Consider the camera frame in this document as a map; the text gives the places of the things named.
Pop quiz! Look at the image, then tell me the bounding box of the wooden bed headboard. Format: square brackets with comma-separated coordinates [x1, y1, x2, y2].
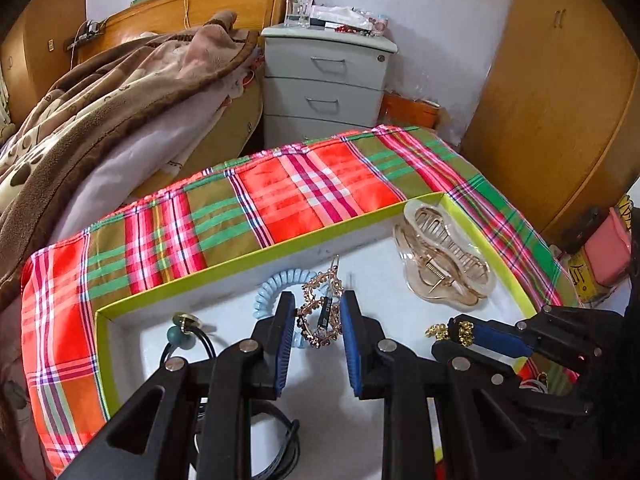
[67, 0, 289, 69]

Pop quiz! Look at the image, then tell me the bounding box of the gold star hair clip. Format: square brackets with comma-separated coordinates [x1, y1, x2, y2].
[295, 255, 347, 350]

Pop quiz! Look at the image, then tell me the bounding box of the grey nightstand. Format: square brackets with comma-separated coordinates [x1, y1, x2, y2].
[261, 24, 399, 151]

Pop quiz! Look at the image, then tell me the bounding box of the pink container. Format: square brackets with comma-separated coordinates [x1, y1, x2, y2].
[582, 205, 634, 286]

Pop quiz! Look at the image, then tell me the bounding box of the plaid cloth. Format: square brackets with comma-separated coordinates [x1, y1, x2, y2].
[20, 125, 577, 477]

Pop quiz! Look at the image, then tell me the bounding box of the black hair tie with bead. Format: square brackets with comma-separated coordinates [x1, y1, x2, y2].
[160, 312, 222, 362]

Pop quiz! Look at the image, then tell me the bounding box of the transparent hair claw clip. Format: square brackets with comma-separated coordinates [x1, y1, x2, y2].
[392, 200, 498, 306]

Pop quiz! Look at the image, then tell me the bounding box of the wooden wardrobe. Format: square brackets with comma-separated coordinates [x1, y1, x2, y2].
[0, 0, 89, 127]
[459, 0, 640, 247]

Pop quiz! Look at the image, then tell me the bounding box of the power strip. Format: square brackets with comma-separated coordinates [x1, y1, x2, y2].
[67, 19, 109, 52]

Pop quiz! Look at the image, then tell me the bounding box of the orange bag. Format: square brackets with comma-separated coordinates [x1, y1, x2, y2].
[382, 92, 442, 132]

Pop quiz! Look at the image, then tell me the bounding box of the gold beaded bracelet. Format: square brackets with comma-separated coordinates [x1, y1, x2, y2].
[425, 321, 476, 347]

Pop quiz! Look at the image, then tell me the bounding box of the brown patterned blanket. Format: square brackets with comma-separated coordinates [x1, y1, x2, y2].
[0, 9, 259, 312]

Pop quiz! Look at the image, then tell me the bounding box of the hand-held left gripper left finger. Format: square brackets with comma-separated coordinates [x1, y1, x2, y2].
[57, 291, 297, 480]

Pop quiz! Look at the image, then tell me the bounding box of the yellow-green cardboard box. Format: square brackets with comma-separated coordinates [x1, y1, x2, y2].
[94, 191, 577, 480]

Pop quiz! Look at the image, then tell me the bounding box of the clear glass cup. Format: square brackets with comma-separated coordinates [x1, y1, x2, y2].
[283, 0, 315, 29]

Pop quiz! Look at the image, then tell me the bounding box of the clutter of small toiletries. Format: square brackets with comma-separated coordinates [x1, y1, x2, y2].
[310, 4, 391, 37]

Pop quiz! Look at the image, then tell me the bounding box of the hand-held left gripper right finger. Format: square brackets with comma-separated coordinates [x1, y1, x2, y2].
[340, 290, 568, 480]

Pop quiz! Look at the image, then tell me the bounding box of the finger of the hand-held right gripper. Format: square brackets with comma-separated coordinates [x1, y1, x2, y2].
[431, 339, 522, 377]
[447, 314, 543, 359]

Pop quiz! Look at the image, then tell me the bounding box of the light blue spiral hair tie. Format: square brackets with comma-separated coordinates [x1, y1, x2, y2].
[252, 269, 314, 351]

